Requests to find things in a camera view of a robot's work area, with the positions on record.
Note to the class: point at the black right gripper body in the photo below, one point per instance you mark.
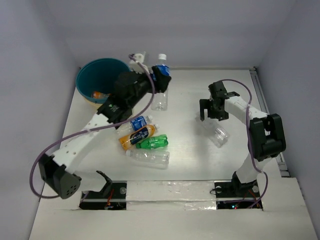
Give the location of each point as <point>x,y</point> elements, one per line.
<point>217,112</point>

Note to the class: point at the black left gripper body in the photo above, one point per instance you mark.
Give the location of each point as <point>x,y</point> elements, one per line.
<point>157,80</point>

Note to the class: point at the blue label clear bottle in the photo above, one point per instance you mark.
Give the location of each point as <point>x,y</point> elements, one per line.
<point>160,100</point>

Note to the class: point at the orange label tea bottle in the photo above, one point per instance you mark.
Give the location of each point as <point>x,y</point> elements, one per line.
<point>99,95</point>

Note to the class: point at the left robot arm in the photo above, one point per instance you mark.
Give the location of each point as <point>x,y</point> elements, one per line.
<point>58,169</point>

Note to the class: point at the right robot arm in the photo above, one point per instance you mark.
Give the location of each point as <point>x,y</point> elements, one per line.
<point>246,176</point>

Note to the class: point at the teal and cream bin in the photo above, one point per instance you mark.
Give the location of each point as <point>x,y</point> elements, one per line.
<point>99,76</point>

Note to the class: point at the large clear ribbed bottle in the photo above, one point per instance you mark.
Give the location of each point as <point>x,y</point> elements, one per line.
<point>215,132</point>

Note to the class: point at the small blue label bottle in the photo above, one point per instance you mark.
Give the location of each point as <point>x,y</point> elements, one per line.
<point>134,125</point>

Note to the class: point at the orange bottle dark label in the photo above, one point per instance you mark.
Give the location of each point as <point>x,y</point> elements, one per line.
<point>132,139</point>

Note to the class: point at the green plastic bottle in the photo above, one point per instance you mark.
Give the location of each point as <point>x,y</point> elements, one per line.
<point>153,142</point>

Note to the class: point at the clear bottle white cap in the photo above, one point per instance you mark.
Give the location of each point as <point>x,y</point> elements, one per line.
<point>149,158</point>

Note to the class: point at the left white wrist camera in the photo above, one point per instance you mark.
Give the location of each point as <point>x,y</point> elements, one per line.
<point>136,62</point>

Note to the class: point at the aluminium side rail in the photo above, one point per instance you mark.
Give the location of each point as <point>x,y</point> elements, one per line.
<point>267,137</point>

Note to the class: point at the silver taped front rail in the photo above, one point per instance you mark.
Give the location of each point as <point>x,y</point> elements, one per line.
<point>171,195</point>

